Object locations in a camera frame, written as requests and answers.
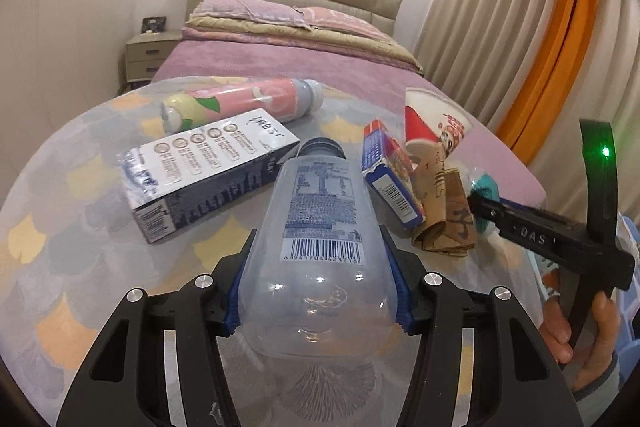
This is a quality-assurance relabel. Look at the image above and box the red and white paper cup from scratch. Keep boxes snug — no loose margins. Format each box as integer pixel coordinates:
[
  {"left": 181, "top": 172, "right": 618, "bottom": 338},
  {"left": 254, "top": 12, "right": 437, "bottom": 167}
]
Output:
[{"left": 404, "top": 87, "right": 474, "bottom": 164}]

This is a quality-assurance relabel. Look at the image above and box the white wardrobe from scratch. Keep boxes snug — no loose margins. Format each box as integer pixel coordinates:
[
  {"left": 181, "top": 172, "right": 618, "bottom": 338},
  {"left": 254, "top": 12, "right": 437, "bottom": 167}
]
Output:
[{"left": 0, "top": 0, "right": 147, "bottom": 168}]

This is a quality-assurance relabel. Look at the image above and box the teal plastic wrapper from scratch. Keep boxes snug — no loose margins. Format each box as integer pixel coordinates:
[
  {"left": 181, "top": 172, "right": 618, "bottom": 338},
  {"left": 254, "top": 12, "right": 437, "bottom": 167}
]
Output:
[{"left": 462, "top": 167, "right": 502, "bottom": 239}]

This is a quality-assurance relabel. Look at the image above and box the folded brown paper bag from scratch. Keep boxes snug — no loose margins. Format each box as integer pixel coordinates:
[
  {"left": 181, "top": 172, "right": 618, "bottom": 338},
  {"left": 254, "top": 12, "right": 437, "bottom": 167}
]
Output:
[{"left": 410, "top": 142, "right": 479, "bottom": 256}]

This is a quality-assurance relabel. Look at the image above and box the clear plastic bottle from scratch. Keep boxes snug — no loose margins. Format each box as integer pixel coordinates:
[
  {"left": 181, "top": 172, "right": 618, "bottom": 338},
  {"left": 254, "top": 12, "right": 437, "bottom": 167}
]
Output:
[{"left": 235, "top": 137, "right": 409, "bottom": 366}]

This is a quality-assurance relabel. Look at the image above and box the bed with purple cover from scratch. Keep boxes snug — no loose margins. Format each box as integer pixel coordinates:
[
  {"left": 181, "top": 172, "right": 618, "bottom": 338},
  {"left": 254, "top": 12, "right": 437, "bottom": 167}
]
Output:
[{"left": 150, "top": 27, "right": 548, "bottom": 210}]

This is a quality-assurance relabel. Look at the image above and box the person's right hand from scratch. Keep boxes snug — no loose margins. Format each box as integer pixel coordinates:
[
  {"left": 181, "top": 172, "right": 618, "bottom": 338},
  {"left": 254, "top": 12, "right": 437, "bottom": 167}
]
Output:
[{"left": 539, "top": 293, "right": 622, "bottom": 390}]

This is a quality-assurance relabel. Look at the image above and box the beige nightstand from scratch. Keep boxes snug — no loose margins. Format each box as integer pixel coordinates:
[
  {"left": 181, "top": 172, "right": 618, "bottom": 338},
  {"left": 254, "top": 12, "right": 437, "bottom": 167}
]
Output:
[{"left": 123, "top": 30, "right": 182, "bottom": 96}]

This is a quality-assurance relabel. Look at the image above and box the pink labelled bottle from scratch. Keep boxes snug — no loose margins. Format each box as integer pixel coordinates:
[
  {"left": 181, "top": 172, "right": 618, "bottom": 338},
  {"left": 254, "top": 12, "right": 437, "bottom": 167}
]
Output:
[{"left": 160, "top": 78, "right": 325, "bottom": 134}]

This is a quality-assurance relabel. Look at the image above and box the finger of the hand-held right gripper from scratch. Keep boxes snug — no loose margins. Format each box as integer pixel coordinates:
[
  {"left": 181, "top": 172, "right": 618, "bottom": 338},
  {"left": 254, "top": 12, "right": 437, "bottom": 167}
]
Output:
[{"left": 467, "top": 191, "right": 506, "bottom": 230}]

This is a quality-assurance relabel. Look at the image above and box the folded beige quilt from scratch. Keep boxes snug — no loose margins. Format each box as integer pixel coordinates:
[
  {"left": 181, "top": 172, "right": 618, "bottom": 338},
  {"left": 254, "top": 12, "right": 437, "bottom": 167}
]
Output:
[{"left": 182, "top": 17, "right": 424, "bottom": 74}]

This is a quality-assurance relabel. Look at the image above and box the grey and white carton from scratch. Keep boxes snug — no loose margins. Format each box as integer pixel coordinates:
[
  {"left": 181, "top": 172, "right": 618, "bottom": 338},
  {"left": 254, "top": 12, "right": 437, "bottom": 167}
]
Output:
[{"left": 117, "top": 108, "right": 302, "bottom": 246}]

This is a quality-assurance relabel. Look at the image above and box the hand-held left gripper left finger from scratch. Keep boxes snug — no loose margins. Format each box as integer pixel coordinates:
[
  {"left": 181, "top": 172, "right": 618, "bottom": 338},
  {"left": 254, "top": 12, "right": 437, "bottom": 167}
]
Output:
[{"left": 55, "top": 233, "right": 258, "bottom": 427}]

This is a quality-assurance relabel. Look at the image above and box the beige curtain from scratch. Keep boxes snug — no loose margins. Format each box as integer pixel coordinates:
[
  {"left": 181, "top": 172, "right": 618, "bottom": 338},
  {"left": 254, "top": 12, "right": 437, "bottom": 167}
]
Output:
[{"left": 412, "top": 0, "right": 572, "bottom": 124}]

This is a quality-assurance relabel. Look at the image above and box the small blue cardboard box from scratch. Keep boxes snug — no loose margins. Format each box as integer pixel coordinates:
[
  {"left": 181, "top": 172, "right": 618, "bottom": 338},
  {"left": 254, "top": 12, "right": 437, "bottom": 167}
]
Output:
[{"left": 361, "top": 119, "right": 427, "bottom": 228}]

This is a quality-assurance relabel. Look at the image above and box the person's right forearm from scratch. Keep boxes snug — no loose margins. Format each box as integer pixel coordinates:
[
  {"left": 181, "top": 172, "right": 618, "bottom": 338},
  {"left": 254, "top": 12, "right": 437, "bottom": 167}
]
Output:
[{"left": 570, "top": 352, "right": 622, "bottom": 404}]

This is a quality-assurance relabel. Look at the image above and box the orange curtain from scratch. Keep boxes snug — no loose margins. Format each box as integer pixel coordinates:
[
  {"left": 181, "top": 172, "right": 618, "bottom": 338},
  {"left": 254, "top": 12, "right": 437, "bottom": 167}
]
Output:
[{"left": 494, "top": 0, "right": 605, "bottom": 168}]

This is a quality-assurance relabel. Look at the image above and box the purple pillow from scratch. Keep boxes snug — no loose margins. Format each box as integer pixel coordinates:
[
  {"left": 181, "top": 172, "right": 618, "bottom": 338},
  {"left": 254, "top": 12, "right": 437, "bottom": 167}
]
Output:
[{"left": 192, "top": 0, "right": 314, "bottom": 30}]

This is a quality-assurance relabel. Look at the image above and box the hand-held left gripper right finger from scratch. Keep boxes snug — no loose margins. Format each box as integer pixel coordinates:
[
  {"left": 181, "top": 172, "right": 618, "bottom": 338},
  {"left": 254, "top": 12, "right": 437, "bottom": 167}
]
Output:
[{"left": 379, "top": 226, "right": 586, "bottom": 427}]

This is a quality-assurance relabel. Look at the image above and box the pink pillow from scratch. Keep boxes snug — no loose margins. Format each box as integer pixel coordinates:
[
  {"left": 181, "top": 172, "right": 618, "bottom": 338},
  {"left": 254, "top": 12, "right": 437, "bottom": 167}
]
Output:
[{"left": 295, "top": 6, "right": 396, "bottom": 40}]

